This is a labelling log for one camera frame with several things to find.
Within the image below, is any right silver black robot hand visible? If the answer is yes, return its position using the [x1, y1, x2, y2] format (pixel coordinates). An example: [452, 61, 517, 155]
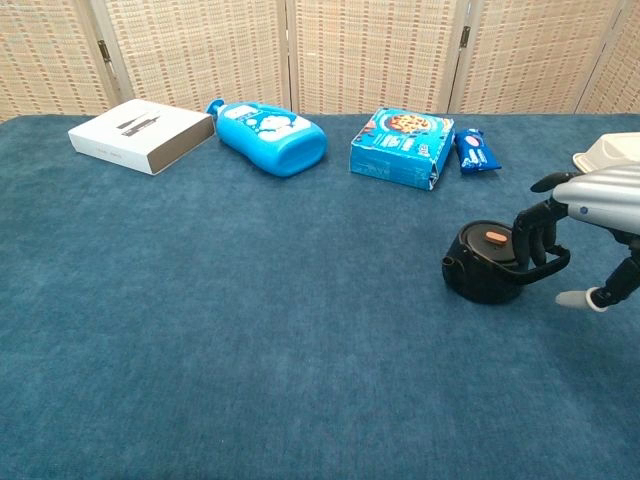
[511, 163, 640, 313]

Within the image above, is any black kettle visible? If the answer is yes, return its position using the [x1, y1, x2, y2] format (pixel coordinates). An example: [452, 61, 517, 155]
[440, 220, 572, 306]

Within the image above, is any white plastic tray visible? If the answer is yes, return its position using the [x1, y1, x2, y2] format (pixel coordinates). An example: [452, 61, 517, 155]
[572, 132, 640, 174]

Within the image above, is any blue cookie packet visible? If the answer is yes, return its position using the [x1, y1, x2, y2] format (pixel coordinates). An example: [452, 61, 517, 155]
[453, 128, 503, 176]

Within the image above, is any blue cookie box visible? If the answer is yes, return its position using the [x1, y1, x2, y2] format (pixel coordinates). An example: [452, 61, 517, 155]
[349, 107, 456, 192]

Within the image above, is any woven folding screen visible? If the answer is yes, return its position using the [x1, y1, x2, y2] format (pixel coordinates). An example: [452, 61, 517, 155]
[0, 0, 640, 124]

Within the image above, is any blue cartoon pump bottle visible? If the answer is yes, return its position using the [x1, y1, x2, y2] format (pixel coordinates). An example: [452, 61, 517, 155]
[206, 98, 329, 178]

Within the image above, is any blue table cloth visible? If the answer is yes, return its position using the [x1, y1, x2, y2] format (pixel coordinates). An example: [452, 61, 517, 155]
[0, 113, 640, 480]

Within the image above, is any white flat product box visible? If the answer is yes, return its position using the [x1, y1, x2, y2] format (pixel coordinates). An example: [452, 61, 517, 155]
[67, 98, 216, 176]

